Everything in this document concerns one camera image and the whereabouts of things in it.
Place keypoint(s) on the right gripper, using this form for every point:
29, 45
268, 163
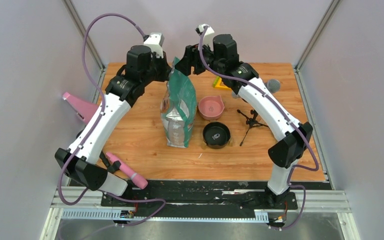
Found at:
191, 58

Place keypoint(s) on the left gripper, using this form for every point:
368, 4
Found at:
166, 68

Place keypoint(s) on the green dog food bag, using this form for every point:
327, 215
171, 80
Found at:
178, 108

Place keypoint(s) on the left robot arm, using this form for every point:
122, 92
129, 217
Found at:
144, 64

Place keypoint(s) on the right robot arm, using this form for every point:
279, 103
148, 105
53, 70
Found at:
292, 136

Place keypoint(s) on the pink pet bowl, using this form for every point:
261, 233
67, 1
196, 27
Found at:
211, 107

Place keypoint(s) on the black pet bowl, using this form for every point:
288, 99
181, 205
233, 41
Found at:
216, 135

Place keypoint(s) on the yellow green triangular toy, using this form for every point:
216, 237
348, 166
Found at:
218, 84

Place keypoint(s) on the glitter silver microphone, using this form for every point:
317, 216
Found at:
273, 85

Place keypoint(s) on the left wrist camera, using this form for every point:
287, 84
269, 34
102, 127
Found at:
155, 42

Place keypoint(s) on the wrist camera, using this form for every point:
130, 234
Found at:
155, 42
206, 33

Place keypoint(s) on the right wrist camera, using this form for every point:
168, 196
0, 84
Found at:
206, 33

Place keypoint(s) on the black mounting rail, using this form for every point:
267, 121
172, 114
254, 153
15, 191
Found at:
201, 199

